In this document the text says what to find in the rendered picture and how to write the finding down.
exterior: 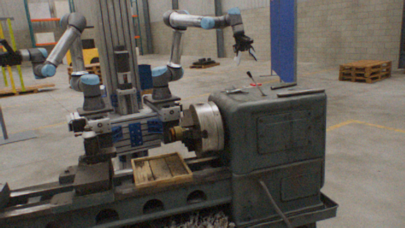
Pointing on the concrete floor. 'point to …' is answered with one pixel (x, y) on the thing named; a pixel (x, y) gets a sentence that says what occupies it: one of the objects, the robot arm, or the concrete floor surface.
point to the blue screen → (284, 40)
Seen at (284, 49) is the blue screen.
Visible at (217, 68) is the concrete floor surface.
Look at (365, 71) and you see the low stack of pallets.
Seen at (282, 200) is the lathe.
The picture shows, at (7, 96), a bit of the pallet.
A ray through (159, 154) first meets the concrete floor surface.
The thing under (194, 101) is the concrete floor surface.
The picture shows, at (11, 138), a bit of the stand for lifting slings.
